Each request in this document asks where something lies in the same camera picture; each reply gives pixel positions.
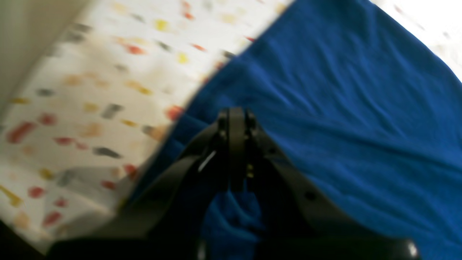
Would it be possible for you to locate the dark blue t-shirt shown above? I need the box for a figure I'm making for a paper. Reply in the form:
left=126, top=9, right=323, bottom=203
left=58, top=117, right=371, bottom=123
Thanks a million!
left=133, top=0, right=462, bottom=260

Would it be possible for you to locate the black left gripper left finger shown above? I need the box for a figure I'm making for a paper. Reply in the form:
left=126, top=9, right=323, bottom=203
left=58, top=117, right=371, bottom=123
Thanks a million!
left=45, top=108, right=247, bottom=260

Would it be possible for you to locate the terrazzo patterned tablecloth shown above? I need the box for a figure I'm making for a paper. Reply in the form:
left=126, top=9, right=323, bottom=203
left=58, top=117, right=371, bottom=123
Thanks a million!
left=0, top=0, right=462, bottom=250

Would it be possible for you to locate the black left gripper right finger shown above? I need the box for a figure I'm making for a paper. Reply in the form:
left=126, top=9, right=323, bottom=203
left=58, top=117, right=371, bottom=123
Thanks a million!
left=245, top=109, right=420, bottom=260

